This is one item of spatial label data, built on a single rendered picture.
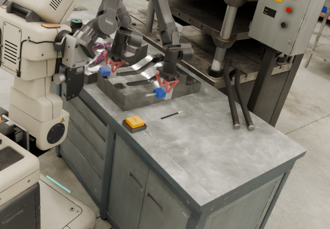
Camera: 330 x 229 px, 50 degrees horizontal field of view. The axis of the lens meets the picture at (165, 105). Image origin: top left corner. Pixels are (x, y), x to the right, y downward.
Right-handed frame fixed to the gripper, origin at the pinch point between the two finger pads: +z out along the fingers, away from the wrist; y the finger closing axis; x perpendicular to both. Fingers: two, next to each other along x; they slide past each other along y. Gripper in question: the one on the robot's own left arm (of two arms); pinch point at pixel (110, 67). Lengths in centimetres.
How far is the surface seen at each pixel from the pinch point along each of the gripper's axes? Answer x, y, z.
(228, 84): -55, -31, -8
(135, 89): -5.5, -15.6, 1.9
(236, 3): -66, -4, -42
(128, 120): 6.7, -31.0, 6.6
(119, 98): 1.6, -15.3, 7.2
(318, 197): -152, -88, 62
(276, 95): -151, -18, 20
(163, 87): -9.8, -27.7, -7.4
